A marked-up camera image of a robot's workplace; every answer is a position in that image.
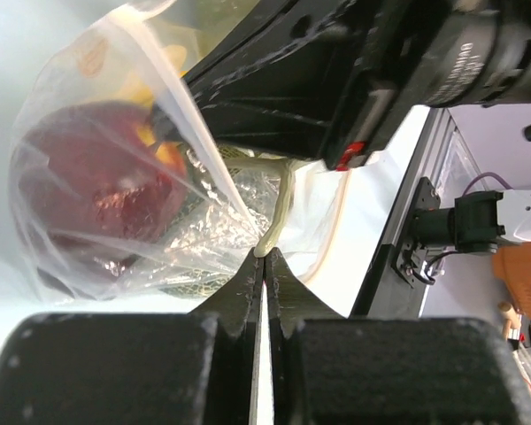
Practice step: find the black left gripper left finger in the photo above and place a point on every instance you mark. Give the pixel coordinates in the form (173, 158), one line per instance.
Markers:
(137, 368)

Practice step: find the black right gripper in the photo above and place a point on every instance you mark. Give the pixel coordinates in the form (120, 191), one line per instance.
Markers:
(299, 79)

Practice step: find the green netted fake melon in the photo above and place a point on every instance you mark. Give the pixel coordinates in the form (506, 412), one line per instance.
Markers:
(210, 237)

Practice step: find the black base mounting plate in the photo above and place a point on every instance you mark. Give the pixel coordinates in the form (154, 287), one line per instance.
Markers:
(417, 149)

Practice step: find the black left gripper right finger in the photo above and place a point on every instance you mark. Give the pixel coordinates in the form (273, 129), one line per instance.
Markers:
(328, 369)

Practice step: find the clear zip top bag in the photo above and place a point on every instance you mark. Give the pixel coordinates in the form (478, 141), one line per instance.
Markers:
(171, 138)

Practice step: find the wooden mallet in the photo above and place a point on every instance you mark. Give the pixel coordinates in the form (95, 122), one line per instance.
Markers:
(512, 321)

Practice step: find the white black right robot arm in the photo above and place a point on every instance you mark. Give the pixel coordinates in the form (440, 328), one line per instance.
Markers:
(482, 56)

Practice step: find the dark red fake apple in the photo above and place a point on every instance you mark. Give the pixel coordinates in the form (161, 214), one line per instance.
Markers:
(98, 182)

